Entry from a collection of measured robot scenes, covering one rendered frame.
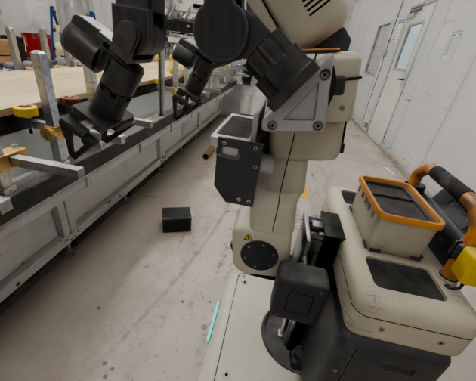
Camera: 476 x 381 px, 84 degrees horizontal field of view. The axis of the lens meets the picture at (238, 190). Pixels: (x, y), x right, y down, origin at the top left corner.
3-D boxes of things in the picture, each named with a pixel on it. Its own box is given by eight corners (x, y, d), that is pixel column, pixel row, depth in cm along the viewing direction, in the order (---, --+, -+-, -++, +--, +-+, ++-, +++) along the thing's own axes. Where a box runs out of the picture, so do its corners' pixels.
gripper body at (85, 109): (68, 113, 46) (81, 77, 43) (105, 102, 55) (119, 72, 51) (100, 137, 47) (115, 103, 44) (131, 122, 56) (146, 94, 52)
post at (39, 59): (71, 175, 115) (46, 51, 92) (65, 178, 112) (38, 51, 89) (63, 174, 115) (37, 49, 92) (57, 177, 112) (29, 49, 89)
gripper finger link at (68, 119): (47, 150, 48) (61, 109, 44) (75, 137, 54) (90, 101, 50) (79, 172, 49) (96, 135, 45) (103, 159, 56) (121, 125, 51)
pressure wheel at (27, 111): (14, 134, 108) (5, 104, 103) (32, 128, 115) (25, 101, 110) (30, 137, 107) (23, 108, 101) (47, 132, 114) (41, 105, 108)
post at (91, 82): (106, 156, 137) (93, 53, 114) (102, 159, 134) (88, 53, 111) (100, 156, 137) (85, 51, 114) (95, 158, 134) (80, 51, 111)
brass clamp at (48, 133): (78, 132, 113) (77, 121, 110) (54, 142, 101) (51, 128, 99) (66, 130, 113) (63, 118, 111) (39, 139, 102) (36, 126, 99)
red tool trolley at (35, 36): (58, 63, 858) (53, 35, 820) (41, 65, 792) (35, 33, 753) (43, 61, 858) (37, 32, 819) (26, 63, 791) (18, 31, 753)
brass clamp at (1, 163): (31, 162, 93) (27, 147, 90) (-7, 178, 81) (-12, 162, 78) (15, 158, 93) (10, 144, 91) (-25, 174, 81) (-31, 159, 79)
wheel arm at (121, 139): (126, 144, 108) (125, 134, 106) (121, 147, 105) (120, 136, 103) (29, 126, 112) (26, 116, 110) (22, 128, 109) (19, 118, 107)
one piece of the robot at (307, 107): (321, 125, 46) (330, 53, 41) (324, 133, 42) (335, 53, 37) (264, 124, 48) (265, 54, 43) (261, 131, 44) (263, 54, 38)
